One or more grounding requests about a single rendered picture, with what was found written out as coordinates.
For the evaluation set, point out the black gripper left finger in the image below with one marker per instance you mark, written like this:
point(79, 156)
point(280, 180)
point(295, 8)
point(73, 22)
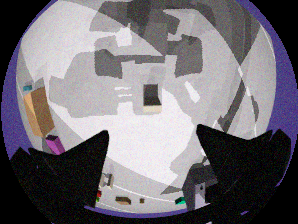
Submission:
point(79, 169)

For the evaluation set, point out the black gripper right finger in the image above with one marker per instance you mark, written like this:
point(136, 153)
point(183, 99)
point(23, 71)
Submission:
point(229, 156)

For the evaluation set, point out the purple rectangular block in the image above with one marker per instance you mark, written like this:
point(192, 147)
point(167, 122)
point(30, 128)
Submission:
point(54, 144)

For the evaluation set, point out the green square block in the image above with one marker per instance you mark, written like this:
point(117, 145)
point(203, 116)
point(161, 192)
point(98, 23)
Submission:
point(180, 200)

